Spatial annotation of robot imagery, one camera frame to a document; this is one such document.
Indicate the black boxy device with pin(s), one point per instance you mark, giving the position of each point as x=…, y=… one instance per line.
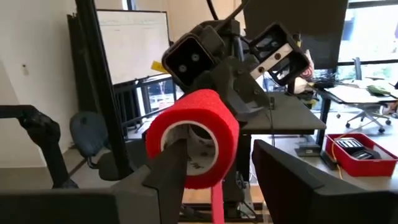
x=368, y=154

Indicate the red plastic bin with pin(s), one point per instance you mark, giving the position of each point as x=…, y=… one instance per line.
x=360, y=168

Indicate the cluttered white desk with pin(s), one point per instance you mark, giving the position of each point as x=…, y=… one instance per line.
x=351, y=93

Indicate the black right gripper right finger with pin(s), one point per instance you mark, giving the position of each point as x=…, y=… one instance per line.
x=295, y=193

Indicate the red bandage roll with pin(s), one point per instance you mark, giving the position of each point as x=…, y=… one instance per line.
x=199, y=105

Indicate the yellow paper tag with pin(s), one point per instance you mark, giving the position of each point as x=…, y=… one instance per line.
x=158, y=67

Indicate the white bag red print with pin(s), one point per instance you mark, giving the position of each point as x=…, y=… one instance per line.
x=308, y=73

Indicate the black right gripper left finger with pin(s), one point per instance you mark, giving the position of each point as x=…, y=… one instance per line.
x=140, y=202

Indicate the white whiteboard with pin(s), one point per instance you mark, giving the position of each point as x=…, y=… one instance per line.
x=133, y=43

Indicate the grey standing desk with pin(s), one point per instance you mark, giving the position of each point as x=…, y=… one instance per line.
x=289, y=115

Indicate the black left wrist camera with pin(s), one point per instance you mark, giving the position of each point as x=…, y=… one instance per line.
x=188, y=60

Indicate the grey wheeled office chair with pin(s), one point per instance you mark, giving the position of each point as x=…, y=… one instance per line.
x=357, y=67

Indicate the white wall switch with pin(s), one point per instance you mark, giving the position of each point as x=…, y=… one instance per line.
x=25, y=69

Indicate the silver striped device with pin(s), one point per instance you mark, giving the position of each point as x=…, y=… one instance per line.
x=348, y=143

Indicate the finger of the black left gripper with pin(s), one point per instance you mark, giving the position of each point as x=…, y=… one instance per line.
x=239, y=87

